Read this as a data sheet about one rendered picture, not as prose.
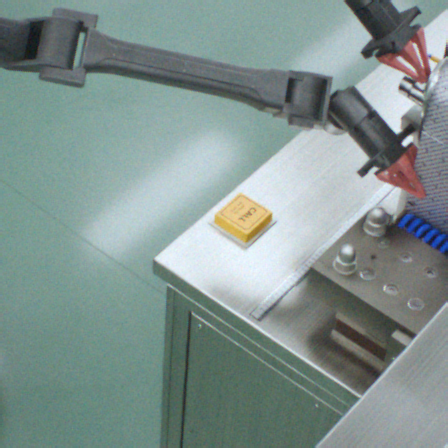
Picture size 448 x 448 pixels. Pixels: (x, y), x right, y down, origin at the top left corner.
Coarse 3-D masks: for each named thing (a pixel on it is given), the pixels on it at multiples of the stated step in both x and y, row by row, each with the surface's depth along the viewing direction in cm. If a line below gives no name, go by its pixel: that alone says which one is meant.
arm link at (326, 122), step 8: (304, 72) 188; (312, 72) 188; (328, 80) 188; (328, 88) 188; (328, 96) 188; (328, 104) 188; (320, 112) 190; (328, 112) 194; (288, 120) 188; (296, 120) 187; (304, 120) 187; (312, 120) 187; (320, 120) 189; (328, 120) 194; (296, 128) 190; (304, 128) 188; (312, 128) 188; (320, 128) 190; (328, 128) 197; (336, 128) 194
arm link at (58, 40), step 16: (0, 16) 178; (48, 16) 179; (0, 32) 177; (16, 32) 180; (32, 32) 186; (48, 32) 178; (64, 32) 178; (0, 48) 178; (16, 48) 180; (32, 48) 184; (48, 48) 178; (64, 48) 178; (0, 64) 185; (16, 64) 182; (32, 64) 179; (48, 64) 178; (64, 64) 178
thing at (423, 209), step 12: (420, 144) 184; (432, 144) 182; (444, 144) 181; (420, 156) 186; (432, 156) 184; (444, 156) 182; (420, 168) 187; (432, 168) 185; (444, 168) 184; (420, 180) 189; (432, 180) 187; (444, 180) 185; (408, 192) 192; (432, 192) 189; (444, 192) 187; (408, 204) 194; (420, 204) 192; (432, 204) 190; (444, 204) 188; (420, 216) 194; (432, 216) 192; (444, 216) 190; (444, 228) 191
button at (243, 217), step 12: (228, 204) 208; (240, 204) 208; (252, 204) 208; (216, 216) 206; (228, 216) 206; (240, 216) 206; (252, 216) 206; (264, 216) 206; (228, 228) 206; (240, 228) 204; (252, 228) 204
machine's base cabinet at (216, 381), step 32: (192, 320) 206; (192, 352) 212; (224, 352) 205; (256, 352) 198; (192, 384) 218; (224, 384) 211; (256, 384) 204; (288, 384) 198; (192, 416) 226; (224, 416) 218; (256, 416) 210; (288, 416) 203; (320, 416) 197
